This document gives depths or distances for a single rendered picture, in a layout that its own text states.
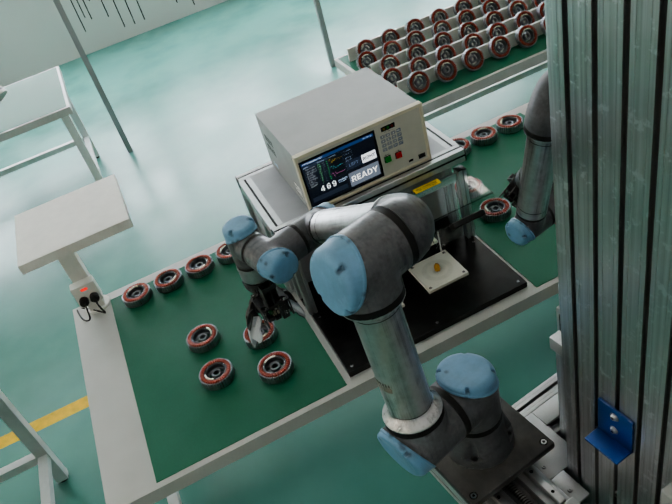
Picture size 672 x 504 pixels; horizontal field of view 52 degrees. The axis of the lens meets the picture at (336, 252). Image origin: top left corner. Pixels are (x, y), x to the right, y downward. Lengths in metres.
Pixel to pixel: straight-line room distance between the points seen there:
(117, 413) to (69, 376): 1.50
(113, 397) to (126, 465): 0.30
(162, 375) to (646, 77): 1.87
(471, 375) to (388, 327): 0.29
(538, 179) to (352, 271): 0.75
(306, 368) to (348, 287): 1.16
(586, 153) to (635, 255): 0.16
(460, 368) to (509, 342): 1.75
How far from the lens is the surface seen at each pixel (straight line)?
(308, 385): 2.13
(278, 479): 2.90
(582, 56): 0.92
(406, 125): 2.16
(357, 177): 2.15
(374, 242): 1.05
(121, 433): 2.29
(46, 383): 3.89
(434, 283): 2.28
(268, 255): 1.41
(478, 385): 1.35
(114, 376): 2.48
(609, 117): 0.93
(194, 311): 2.55
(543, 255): 2.38
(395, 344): 1.16
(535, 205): 1.73
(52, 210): 2.57
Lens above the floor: 2.31
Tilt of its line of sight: 37 degrees down
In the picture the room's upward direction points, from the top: 17 degrees counter-clockwise
